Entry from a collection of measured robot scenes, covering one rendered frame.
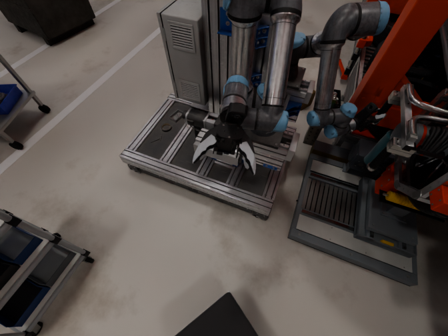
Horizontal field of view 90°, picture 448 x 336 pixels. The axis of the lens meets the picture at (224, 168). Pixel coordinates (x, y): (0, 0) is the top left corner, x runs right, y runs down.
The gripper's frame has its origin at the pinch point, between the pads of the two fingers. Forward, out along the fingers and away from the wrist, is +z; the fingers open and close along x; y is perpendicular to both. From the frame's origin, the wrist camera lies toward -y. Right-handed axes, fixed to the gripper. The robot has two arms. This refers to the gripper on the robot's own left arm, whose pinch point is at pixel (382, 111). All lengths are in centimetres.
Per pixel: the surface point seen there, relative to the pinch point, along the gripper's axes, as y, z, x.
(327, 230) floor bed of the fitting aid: 75, -27, 34
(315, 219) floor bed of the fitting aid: 76, -29, 23
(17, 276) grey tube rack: 36, -203, -1
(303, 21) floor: 84, 149, -257
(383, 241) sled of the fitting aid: 65, -3, 56
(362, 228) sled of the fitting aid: 68, -7, 43
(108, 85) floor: 84, -155, -210
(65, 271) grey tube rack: 68, -199, -6
